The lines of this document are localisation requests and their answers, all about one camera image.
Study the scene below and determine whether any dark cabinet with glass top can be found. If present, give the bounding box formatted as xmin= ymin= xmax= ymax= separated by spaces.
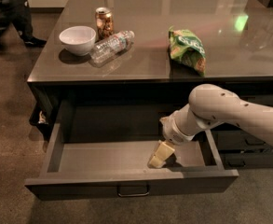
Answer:
xmin=26 ymin=0 xmax=273 ymax=170

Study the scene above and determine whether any clear plastic water bottle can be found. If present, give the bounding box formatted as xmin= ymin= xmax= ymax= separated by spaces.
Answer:
xmin=89 ymin=31 xmax=135 ymax=64

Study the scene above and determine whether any orange soda can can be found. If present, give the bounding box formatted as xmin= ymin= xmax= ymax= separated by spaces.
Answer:
xmin=95 ymin=7 xmax=114 ymax=40

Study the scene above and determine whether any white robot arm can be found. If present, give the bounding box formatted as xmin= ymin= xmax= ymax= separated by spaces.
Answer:
xmin=148 ymin=84 xmax=273 ymax=168

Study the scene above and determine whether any walking person in dark clothes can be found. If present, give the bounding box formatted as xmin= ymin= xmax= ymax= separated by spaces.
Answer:
xmin=0 ymin=0 xmax=47 ymax=51

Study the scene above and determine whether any white ceramic bowl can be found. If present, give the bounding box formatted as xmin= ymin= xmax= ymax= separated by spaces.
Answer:
xmin=59 ymin=26 xmax=96 ymax=56

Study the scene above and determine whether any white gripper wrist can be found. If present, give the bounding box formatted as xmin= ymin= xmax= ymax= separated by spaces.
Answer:
xmin=148 ymin=112 xmax=194 ymax=168

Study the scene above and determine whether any green chip bag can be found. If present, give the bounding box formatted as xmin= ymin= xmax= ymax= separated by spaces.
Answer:
xmin=169 ymin=27 xmax=206 ymax=77

